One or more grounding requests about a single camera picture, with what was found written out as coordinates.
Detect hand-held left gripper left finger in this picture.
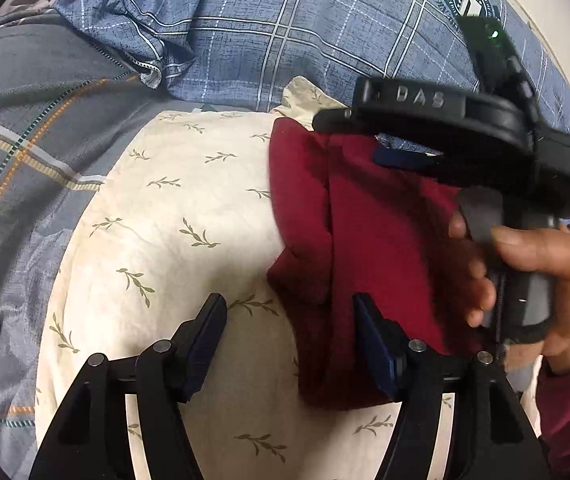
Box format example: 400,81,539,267
29,292,228,480

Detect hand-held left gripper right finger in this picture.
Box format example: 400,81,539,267
352,292,551,480

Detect dark red garment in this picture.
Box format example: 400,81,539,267
266,117,508,408

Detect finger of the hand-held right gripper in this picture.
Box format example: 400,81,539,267
312,107,443,172

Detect blue plaid bedsheet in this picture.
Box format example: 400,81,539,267
55,0,570,221

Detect white leaf-print pillow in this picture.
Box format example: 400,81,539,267
35,76,541,480

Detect grey plaid blanket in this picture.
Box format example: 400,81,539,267
0,10,166,480

